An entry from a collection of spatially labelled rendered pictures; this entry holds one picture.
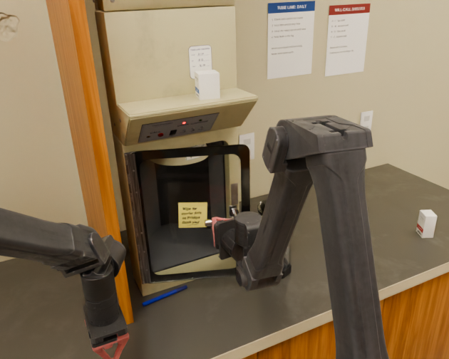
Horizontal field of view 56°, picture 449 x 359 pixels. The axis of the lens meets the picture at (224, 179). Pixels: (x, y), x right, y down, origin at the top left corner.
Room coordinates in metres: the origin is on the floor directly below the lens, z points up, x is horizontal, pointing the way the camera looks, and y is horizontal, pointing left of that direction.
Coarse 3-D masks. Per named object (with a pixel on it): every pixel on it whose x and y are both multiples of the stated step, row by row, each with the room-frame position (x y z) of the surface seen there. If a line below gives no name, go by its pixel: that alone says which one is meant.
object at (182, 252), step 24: (144, 168) 0.97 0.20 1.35; (168, 168) 0.98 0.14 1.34; (192, 168) 0.99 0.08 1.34; (216, 168) 0.99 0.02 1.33; (240, 168) 1.00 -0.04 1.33; (144, 192) 0.97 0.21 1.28; (168, 192) 0.98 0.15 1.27; (192, 192) 0.99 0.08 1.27; (216, 192) 0.99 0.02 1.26; (240, 192) 1.00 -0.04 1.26; (144, 216) 0.97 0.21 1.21; (168, 216) 0.98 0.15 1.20; (216, 216) 0.99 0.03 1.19; (168, 240) 0.98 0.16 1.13; (192, 240) 0.98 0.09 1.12; (168, 264) 0.98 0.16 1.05; (192, 264) 0.98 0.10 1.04; (216, 264) 0.99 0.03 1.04
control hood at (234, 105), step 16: (176, 96) 1.03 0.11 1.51; (192, 96) 1.03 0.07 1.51; (224, 96) 1.02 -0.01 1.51; (240, 96) 1.01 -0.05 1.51; (256, 96) 1.01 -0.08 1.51; (128, 112) 0.90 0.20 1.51; (144, 112) 0.89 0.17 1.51; (160, 112) 0.91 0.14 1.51; (176, 112) 0.92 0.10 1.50; (192, 112) 0.95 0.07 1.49; (208, 112) 0.97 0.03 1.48; (224, 112) 1.00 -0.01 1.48; (240, 112) 1.03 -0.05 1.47; (128, 128) 0.90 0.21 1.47; (224, 128) 1.07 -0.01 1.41; (128, 144) 0.95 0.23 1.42
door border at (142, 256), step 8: (128, 160) 0.97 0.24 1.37; (128, 168) 0.97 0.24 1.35; (136, 168) 0.97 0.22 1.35; (136, 176) 0.97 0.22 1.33; (128, 184) 0.97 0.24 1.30; (136, 184) 0.97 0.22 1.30; (136, 192) 0.97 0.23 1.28; (136, 200) 0.97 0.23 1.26; (136, 208) 0.97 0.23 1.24; (136, 216) 0.97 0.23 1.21; (136, 224) 0.97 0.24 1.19; (144, 232) 0.97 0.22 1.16; (136, 240) 0.97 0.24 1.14; (144, 240) 0.97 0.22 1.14; (144, 248) 0.97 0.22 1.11; (144, 256) 0.97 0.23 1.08; (144, 264) 0.97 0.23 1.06; (144, 272) 0.97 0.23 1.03; (144, 280) 0.97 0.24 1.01
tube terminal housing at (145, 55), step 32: (128, 32) 1.00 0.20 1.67; (160, 32) 1.03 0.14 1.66; (192, 32) 1.07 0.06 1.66; (224, 32) 1.10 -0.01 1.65; (128, 64) 1.00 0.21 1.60; (160, 64) 1.03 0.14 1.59; (224, 64) 1.10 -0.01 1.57; (128, 96) 0.99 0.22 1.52; (160, 96) 1.03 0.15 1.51; (128, 192) 0.98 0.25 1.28; (128, 224) 1.04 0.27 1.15; (160, 288) 1.00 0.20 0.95
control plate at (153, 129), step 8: (168, 120) 0.94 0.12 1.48; (176, 120) 0.95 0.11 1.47; (184, 120) 0.96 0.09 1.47; (192, 120) 0.97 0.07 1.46; (208, 120) 1.00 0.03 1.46; (144, 128) 0.92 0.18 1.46; (152, 128) 0.93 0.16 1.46; (160, 128) 0.95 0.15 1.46; (168, 128) 0.96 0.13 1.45; (176, 128) 0.97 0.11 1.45; (184, 128) 0.99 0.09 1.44; (200, 128) 1.02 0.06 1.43; (208, 128) 1.03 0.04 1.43; (144, 136) 0.95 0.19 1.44; (152, 136) 0.96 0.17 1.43; (168, 136) 0.99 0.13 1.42
